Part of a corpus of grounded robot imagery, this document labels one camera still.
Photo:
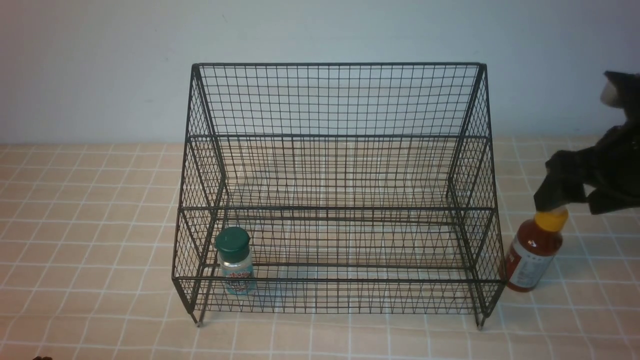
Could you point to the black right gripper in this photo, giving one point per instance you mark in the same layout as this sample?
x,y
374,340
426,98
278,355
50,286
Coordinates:
x,y
606,175

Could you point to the red sauce bottle yellow cap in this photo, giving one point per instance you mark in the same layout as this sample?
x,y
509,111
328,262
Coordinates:
x,y
535,245

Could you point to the green cap seasoning shaker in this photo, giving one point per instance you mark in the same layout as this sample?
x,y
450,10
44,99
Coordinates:
x,y
234,255

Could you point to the black wire mesh rack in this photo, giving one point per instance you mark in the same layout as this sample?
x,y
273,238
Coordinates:
x,y
364,187

